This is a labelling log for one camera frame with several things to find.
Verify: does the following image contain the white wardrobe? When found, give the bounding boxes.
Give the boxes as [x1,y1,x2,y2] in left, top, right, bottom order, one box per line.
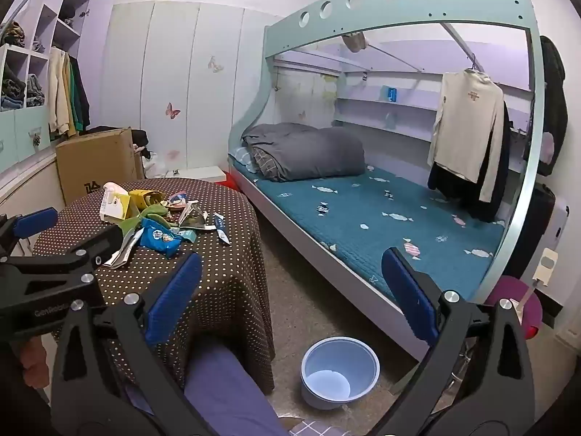
[88,2,284,180]

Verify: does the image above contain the green wrapper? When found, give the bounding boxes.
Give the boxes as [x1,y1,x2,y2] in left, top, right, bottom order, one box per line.
[119,204,171,237]

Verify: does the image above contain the pale blue plastic bin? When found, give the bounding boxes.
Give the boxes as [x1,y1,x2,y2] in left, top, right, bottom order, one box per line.
[301,337,381,410]

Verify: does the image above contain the round table dotted brown tablecloth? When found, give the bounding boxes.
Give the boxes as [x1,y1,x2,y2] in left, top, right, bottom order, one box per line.
[32,177,277,393]

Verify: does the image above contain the yellow medicine box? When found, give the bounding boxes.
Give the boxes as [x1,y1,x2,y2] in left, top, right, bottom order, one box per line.
[129,189,161,219]

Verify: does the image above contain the grey hanging cloth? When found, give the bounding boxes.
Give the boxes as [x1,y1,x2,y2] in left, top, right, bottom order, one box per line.
[340,32,368,53]

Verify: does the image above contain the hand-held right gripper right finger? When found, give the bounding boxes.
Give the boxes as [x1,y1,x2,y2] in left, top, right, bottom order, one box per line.
[382,248,539,436]

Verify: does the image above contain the black bag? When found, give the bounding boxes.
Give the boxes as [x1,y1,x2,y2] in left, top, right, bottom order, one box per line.
[131,129,151,161]

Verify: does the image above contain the grey duvet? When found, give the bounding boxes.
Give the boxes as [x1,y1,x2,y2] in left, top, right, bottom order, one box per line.
[241,122,366,181]

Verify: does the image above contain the white cubby shelf unit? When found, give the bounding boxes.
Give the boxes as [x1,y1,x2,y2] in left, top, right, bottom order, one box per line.
[0,0,94,219]

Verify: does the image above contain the person's left hand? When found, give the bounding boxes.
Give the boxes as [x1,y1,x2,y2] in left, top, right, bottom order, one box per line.
[20,340,52,389]

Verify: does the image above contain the red bench white top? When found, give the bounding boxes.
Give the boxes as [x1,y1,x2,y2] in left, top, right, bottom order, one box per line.
[157,166,241,191]

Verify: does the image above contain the camouflage folded clothes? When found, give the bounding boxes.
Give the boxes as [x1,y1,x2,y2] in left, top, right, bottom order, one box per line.
[0,20,25,47]

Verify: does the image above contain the dark folded clothes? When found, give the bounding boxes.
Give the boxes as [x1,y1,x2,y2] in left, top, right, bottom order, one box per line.
[26,74,46,107]
[0,64,25,110]

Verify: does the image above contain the clear plastic bag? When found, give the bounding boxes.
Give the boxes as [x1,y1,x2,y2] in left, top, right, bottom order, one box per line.
[143,148,161,178]

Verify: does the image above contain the person's leg purple trousers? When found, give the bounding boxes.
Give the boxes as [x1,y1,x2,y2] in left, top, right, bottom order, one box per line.
[184,343,291,436]

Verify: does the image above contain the dark checkered cloth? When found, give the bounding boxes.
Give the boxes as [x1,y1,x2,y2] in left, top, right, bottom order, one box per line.
[290,420,346,436]

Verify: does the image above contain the cream hanging jacket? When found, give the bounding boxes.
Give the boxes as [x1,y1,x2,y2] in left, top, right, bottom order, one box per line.
[48,47,72,137]

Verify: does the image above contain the red blue round packet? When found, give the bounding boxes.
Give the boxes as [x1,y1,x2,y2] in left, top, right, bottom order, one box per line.
[166,191,198,210]

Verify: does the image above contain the cream sweater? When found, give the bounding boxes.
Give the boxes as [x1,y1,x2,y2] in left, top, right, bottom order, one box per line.
[427,69,505,203]

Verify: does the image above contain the purple stool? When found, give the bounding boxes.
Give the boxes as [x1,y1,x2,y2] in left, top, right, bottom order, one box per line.
[485,276,543,339]

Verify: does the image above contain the white medicine box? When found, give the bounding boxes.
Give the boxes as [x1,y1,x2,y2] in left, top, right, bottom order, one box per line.
[100,182,130,222]

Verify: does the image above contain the silver foil wrapper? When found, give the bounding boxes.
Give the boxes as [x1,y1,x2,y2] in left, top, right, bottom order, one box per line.
[178,200,210,230]

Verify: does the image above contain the blue checkered pillow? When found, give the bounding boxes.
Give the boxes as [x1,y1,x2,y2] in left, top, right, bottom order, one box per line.
[229,145,259,173]

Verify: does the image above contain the white sachet strips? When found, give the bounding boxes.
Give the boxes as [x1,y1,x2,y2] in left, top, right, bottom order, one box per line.
[103,227,146,268]

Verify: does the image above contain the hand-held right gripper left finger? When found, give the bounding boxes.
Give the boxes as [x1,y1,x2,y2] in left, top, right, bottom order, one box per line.
[49,253,214,436]

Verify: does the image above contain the teal candy print bed sheet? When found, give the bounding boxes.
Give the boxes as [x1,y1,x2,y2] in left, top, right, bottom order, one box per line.
[229,148,507,303]

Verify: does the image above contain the mint bunk bed frame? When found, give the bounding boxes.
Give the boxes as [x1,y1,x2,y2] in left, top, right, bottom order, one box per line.
[227,0,545,364]

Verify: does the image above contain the green hanging garment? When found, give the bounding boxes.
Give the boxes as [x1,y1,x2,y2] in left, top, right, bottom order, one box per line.
[68,54,92,132]

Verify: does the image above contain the black suitcase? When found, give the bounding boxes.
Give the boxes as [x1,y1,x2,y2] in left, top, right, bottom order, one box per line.
[501,182,557,280]

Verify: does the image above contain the cardboard box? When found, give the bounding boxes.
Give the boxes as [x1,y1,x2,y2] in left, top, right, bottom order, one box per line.
[55,127,145,205]

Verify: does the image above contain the blue snack packet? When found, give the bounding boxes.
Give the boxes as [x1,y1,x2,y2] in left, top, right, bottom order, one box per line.
[138,218,182,257]

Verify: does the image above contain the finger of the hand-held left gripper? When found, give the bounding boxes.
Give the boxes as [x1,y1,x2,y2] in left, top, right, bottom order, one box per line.
[0,225,125,312]
[0,207,59,262]

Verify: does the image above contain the black hanging jacket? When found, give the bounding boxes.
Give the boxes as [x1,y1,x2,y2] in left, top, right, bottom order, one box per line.
[524,36,568,175]

